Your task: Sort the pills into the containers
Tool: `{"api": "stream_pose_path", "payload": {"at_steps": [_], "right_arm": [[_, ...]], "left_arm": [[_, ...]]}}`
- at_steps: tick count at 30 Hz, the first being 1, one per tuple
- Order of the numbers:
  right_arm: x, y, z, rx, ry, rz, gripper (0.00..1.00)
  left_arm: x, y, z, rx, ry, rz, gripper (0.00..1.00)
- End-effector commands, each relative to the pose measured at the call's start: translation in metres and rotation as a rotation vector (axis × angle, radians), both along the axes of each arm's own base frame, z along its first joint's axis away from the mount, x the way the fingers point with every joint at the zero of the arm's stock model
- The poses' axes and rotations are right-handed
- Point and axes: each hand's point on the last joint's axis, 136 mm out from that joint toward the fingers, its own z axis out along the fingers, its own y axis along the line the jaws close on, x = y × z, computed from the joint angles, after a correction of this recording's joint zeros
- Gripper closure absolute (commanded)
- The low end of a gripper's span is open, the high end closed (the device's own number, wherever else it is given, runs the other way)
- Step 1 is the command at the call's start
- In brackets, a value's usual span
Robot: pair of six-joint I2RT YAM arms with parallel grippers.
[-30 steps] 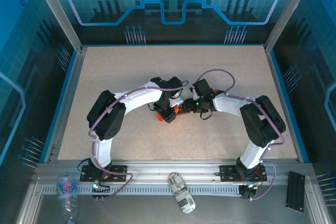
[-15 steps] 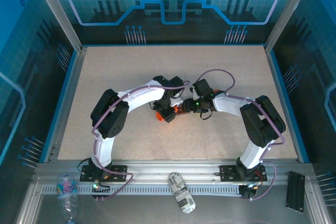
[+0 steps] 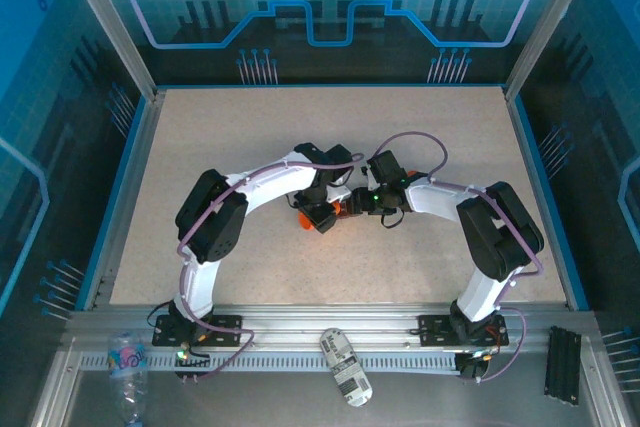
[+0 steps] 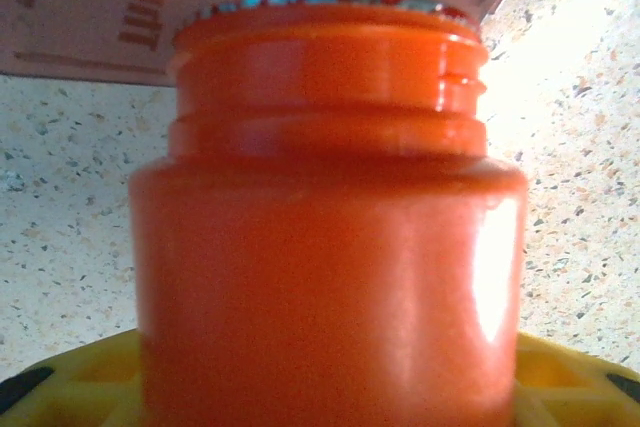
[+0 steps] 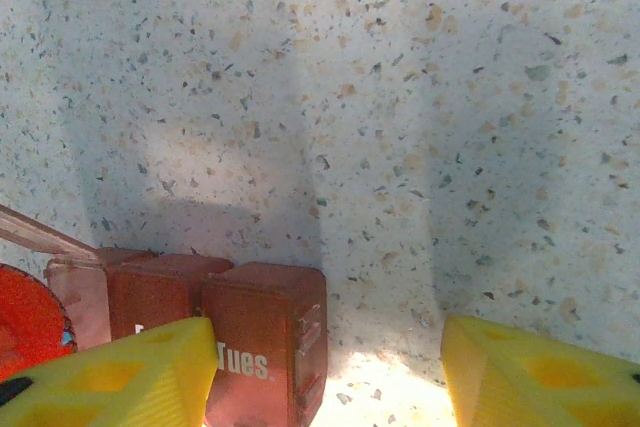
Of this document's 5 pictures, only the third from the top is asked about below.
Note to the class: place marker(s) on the orange pill bottle cap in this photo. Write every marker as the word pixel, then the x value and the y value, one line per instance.
pixel 411 175

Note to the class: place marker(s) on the black ridged bar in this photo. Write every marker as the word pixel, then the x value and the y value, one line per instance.
pixel 562 364

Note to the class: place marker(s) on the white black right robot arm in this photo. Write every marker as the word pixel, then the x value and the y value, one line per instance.
pixel 435 199

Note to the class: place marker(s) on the orange pill bottle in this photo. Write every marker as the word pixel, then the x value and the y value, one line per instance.
pixel 305 222

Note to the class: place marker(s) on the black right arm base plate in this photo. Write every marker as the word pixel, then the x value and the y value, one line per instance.
pixel 435 329

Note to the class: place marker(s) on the grey oval labelled device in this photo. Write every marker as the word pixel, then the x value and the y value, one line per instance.
pixel 345 367

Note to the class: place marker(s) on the blue aluminium side rail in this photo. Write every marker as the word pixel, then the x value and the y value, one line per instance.
pixel 134 172
pixel 546 197

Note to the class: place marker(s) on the aluminium base beam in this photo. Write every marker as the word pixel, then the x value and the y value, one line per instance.
pixel 325 319

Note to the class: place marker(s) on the aluminium frame post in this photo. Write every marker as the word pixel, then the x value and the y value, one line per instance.
pixel 112 22
pixel 551 22

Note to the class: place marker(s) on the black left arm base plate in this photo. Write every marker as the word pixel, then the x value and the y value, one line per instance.
pixel 225 327

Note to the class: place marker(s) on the clear plastic water bottle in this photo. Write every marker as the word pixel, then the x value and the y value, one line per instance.
pixel 127 387

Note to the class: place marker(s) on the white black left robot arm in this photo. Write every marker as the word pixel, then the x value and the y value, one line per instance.
pixel 270 184

